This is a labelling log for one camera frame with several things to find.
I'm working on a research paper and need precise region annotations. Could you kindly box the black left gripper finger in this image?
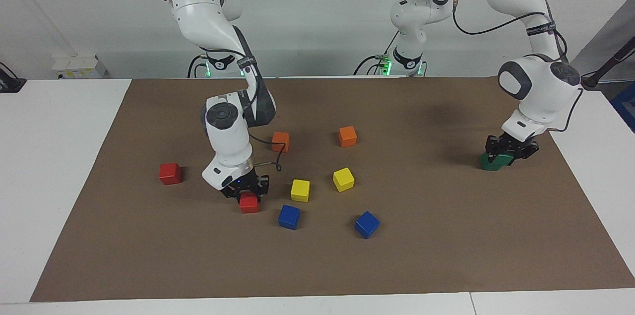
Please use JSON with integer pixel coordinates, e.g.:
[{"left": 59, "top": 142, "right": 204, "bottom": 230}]
[
  {"left": 515, "top": 142, "right": 540, "bottom": 160},
  {"left": 485, "top": 135, "right": 500, "bottom": 163}
]

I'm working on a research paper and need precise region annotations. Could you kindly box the red wooden block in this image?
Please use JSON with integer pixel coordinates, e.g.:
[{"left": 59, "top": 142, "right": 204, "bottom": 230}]
[
  {"left": 159, "top": 163, "right": 183, "bottom": 186},
  {"left": 240, "top": 192, "right": 260, "bottom": 214}
]

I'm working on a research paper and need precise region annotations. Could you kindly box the yellow wooden block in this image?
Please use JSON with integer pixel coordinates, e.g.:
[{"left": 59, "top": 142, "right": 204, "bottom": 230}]
[
  {"left": 290, "top": 179, "right": 311, "bottom": 203},
  {"left": 332, "top": 167, "right": 356, "bottom": 192}
]

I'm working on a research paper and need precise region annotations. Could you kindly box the blue wooden block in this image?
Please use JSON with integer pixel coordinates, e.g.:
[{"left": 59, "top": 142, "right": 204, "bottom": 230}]
[
  {"left": 354, "top": 211, "right": 381, "bottom": 240},
  {"left": 278, "top": 205, "right": 301, "bottom": 231}
]

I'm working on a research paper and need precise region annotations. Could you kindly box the orange wooden block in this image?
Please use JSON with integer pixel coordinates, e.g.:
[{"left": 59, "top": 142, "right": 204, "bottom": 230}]
[
  {"left": 338, "top": 126, "right": 358, "bottom": 148},
  {"left": 271, "top": 131, "right": 290, "bottom": 153}
]

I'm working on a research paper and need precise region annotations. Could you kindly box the black stand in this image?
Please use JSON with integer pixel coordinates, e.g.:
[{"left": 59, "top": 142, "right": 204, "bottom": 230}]
[{"left": 578, "top": 36, "right": 635, "bottom": 90}]

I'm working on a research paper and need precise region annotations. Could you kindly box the blue crate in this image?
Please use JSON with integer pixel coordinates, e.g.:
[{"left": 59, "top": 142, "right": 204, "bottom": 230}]
[{"left": 609, "top": 82, "right": 635, "bottom": 133}]

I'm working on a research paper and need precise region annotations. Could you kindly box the brown table mat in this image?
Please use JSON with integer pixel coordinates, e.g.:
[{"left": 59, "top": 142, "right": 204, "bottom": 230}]
[{"left": 30, "top": 77, "right": 635, "bottom": 302}]

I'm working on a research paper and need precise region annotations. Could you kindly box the white power strip box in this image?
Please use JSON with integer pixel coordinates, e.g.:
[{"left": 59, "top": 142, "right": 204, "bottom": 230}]
[{"left": 52, "top": 55, "right": 107, "bottom": 79}]

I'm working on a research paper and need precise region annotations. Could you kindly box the black device base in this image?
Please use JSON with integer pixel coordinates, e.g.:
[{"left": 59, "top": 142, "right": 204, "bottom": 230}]
[{"left": 0, "top": 62, "right": 26, "bottom": 93}]

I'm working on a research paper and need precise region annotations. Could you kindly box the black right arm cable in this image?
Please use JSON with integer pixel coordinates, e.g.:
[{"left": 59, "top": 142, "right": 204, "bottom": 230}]
[{"left": 248, "top": 131, "right": 291, "bottom": 172}]

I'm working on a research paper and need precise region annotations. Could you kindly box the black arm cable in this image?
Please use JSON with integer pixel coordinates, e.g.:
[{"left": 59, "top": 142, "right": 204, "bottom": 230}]
[
  {"left": 248, "top": 131, "right": 291, "bottom": 172},
  {"left": 452, "top": 0, "right": 583, "bottom": 132}
]

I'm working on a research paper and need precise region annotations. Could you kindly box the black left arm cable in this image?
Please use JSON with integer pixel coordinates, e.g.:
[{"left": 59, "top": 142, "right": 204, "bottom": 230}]
[{"left": 452, "top": 0, "right": 583, "bottom": 132}]

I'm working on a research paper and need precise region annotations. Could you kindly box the black right base cable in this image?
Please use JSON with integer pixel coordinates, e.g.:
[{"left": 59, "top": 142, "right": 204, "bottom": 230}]
[{"left": 187, "top": 54, "right": 208, "bottom": 78}]

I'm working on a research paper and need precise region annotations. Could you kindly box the black base cable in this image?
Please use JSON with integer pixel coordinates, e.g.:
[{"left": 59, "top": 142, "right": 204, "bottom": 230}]
[
  {"left": 187, "top": 54, "right": 208, "bottom": 78},
  {"left": 353, "top": 31, "right": 401, "bottom": 76}
]

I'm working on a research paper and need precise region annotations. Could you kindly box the black left base cable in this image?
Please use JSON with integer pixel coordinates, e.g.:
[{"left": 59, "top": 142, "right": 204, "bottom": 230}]
[{"left": 353, "top": 31, "right": 401, "bottom": 76}]

